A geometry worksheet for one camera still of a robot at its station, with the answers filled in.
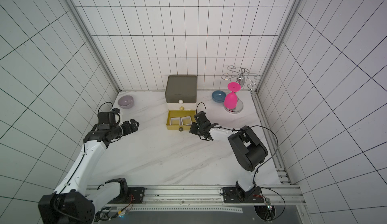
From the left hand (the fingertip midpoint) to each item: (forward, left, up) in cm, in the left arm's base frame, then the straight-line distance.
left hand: (131, 129), depth 82 cm
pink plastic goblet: (+18, -57, +6) cm, 60 cm away
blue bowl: (+36, -54, -12) cm, 66 cm away
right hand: (+7, -30, -11) cm, 33 cm away
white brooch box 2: (+15, -29, -15) cm, 36 cm away
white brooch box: (+12, -22, -11) cm, 28 cm away
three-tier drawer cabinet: (+21, -26, +4) cm, 34 cm away
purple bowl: (+29, +16, -11) cm, 35 cm away
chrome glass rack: (+26, -63, +13) cm, 69 cm away
